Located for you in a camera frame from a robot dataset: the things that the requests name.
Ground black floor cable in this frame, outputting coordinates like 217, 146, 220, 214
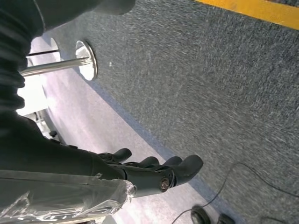
171, 162, 299, 224

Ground black stool with chrome base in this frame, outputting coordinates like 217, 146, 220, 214
190, 205, 236, 224

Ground chrome stanchion post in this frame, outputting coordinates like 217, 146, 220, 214
21, 40, 98, 82

